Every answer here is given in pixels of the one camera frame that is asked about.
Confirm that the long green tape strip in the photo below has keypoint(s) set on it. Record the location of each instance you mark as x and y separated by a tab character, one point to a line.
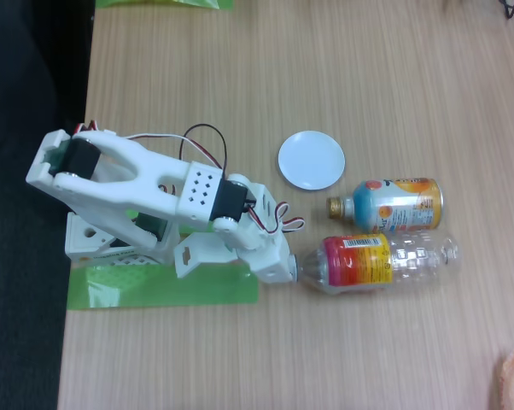
154	290

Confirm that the small white plate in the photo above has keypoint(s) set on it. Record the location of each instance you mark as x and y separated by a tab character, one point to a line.
311	160

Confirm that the orange blue aluminium bottle can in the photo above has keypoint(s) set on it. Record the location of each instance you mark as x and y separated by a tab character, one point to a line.
393	205

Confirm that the green plastic bag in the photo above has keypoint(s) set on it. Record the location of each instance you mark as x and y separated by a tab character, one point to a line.
154	3

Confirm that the short green tape strip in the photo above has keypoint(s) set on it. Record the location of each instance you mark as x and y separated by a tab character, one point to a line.
183	230

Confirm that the clear plastic bottle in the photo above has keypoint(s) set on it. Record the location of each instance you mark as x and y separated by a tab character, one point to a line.
368	262

